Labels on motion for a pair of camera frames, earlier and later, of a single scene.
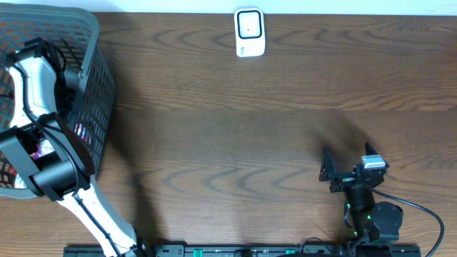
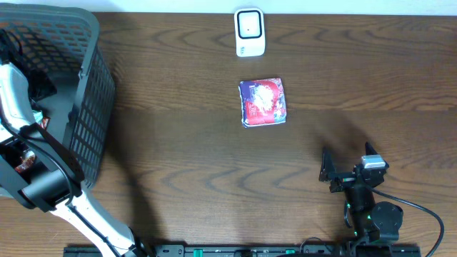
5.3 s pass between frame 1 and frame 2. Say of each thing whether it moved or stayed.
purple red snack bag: moved
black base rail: stayed
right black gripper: stayed
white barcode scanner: stayed
